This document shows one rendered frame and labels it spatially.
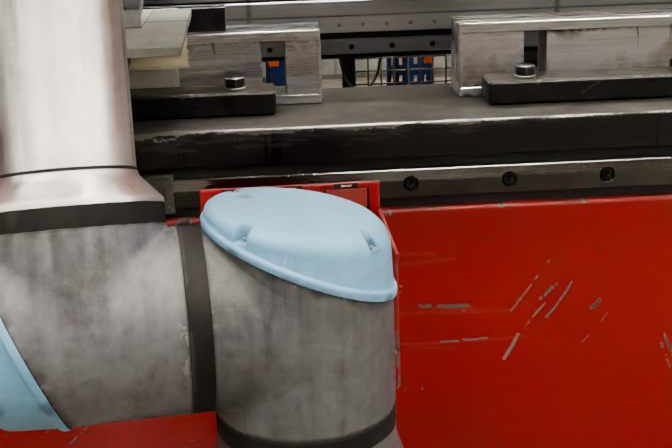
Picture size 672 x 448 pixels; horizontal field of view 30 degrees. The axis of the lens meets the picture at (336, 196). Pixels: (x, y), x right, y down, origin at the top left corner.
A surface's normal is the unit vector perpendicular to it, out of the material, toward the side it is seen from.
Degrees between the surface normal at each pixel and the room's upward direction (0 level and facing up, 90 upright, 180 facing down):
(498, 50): 90
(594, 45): 90
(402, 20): 90
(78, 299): 69
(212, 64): 90
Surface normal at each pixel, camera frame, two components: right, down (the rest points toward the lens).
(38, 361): 0.18, 0.21
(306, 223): 0.10, -0.96
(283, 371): 0.10, 0.44
